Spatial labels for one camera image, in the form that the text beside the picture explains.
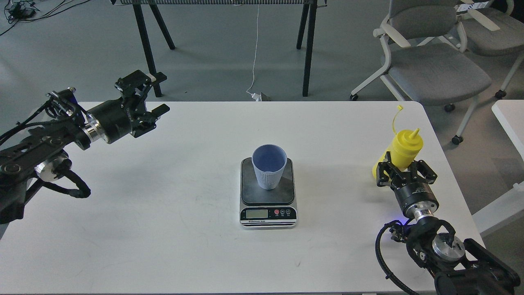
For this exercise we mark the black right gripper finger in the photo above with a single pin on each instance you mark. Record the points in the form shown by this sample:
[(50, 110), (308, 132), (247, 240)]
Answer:
[(388, 174), (420, 172)]

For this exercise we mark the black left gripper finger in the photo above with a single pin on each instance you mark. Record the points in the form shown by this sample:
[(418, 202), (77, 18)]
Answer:
[(134, 87), (146, 122)]

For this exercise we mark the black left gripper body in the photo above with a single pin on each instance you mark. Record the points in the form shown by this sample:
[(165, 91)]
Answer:
[(119, 117)]

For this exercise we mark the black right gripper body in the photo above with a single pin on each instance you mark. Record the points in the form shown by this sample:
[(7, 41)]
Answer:
[(415, 200)]

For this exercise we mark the yellow squeeze bottle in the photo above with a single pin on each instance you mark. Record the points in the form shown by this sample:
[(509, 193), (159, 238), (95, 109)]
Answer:
[(404, 147)]

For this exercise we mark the blue ribbed plastic cup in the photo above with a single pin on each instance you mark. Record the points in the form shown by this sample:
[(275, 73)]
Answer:
[(269, 162)]

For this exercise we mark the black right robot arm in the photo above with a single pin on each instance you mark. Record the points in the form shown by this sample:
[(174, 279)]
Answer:
[(457, 267)]

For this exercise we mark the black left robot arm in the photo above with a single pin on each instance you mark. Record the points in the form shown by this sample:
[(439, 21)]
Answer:
[(39, 160)]

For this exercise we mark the black digital kitchen scale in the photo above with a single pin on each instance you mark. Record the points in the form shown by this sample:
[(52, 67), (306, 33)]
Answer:
[(267, 208)]

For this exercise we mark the grey office chair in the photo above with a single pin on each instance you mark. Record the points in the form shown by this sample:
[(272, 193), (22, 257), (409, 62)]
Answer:
[(424, 61), (492, 31)]

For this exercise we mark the black leg metal table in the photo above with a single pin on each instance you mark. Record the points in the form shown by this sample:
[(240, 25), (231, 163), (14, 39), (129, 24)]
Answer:
[(234, 35)]

